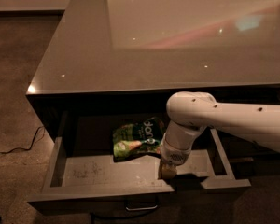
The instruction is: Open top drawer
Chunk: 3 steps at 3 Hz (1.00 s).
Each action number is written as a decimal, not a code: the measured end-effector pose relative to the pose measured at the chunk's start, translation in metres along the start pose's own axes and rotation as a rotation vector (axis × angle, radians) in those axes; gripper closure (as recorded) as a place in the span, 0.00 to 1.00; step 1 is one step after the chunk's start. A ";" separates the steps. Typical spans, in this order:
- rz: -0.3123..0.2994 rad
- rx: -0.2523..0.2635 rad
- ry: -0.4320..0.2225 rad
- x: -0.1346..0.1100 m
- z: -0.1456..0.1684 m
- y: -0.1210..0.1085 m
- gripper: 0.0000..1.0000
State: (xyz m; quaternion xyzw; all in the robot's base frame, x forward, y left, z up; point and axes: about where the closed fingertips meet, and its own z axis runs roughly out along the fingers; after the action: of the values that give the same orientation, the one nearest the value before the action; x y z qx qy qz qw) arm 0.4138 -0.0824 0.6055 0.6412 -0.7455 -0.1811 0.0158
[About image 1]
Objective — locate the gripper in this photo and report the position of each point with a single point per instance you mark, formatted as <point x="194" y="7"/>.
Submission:
<point x="174" y="156"/>

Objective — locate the drawer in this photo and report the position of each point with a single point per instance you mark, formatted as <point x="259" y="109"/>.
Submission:
<point x="83" y="176"/>

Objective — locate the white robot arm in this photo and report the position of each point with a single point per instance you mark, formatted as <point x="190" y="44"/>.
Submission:
<point x="191" y="113"/>

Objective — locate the dark cabinet with glossy top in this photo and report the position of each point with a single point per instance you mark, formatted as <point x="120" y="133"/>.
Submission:
<point x="120" y="57"/>

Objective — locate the green snack bag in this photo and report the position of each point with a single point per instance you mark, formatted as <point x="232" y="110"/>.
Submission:
<point x="138" y="139"/>

